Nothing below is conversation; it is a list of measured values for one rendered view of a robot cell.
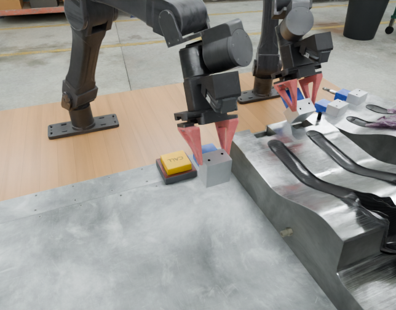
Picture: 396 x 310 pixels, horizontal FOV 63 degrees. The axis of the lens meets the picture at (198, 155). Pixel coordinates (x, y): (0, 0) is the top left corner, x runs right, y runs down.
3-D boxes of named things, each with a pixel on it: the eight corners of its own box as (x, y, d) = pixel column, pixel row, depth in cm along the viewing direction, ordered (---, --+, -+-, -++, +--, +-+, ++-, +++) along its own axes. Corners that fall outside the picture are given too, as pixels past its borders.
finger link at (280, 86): (320, 106, 75) (313, 66, 74) (295, 112, 73) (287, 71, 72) (302, 109, 82) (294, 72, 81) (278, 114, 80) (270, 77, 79)
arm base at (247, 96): (296, 73, 108) (284, 66, 113) (242, 82, 103) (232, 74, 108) (291, 95, 113) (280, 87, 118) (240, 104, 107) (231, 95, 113)
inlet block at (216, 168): (181, 148, 69) (181, 127, 66) (202, 143, 70) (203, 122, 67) (206, 188, 60) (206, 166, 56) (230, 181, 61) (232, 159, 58)
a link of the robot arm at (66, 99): (96, 82, 89) (83, 77, 92) (68, 94, 83) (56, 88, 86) (100, 103, 93) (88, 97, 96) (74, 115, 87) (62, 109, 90)
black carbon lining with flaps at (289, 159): (261, 149, 75) (266, 114, 69) (316, 135, 80) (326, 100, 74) (379, 272, 50) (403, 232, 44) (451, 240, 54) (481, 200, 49)
